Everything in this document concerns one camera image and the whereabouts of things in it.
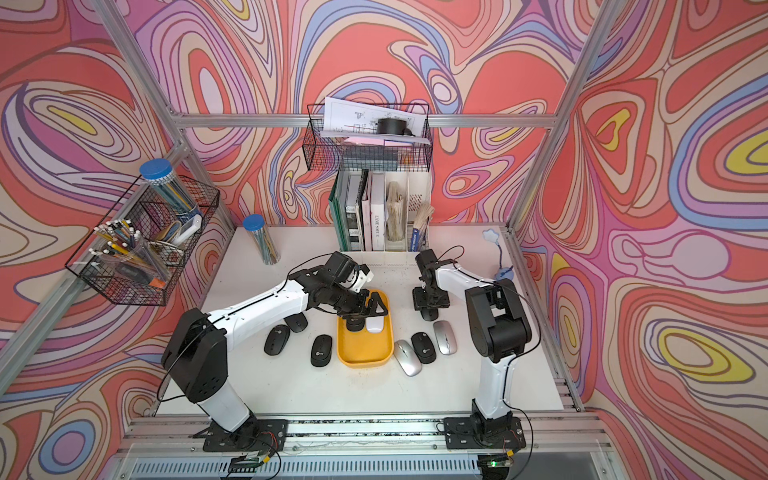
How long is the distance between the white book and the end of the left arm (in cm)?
28

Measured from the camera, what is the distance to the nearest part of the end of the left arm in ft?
2.37

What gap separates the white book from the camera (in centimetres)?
93
